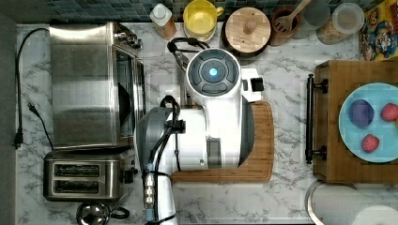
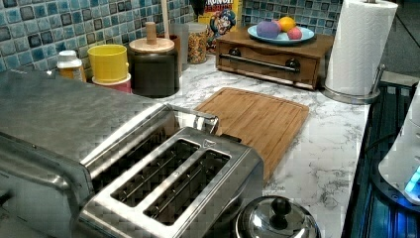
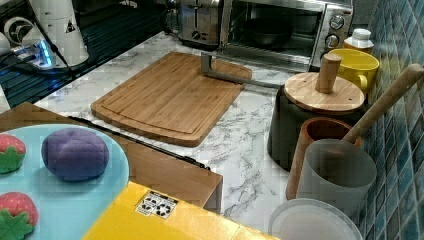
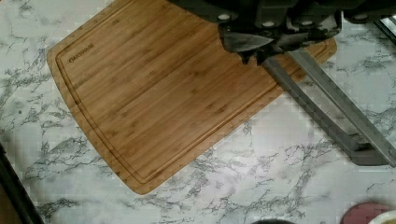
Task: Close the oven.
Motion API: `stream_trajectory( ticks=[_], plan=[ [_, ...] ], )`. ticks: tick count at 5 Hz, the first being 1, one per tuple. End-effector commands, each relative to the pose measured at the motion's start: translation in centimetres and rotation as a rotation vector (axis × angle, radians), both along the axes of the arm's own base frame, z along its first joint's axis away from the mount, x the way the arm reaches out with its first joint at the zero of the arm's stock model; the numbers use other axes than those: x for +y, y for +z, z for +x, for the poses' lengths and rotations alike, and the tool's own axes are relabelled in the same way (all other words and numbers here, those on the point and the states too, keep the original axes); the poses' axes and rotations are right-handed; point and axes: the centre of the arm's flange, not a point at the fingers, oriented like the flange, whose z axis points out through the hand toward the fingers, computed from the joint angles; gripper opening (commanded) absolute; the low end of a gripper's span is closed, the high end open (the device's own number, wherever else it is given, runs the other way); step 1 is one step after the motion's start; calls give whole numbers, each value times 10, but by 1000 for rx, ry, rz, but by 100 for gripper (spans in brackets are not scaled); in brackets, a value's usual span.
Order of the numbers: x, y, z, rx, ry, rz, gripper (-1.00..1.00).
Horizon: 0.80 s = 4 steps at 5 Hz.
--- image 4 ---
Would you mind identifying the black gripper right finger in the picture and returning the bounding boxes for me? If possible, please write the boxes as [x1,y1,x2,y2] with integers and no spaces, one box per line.
[255,12,342,65]

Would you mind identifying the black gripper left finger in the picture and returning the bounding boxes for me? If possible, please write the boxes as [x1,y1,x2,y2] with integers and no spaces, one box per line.
[218,22,274,64]

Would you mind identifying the bamboo cutting board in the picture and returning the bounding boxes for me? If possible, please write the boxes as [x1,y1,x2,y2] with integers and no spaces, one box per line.
[46,0,338,196]

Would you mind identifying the black round object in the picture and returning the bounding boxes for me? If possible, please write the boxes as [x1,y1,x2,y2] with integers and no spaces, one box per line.
[251,219,295,224]

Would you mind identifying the dark red round plate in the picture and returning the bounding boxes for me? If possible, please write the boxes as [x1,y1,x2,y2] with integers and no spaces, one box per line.
[340,202,392,224]

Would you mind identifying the white bowl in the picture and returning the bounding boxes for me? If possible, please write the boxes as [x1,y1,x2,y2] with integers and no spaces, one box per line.
[368,210,396,224]

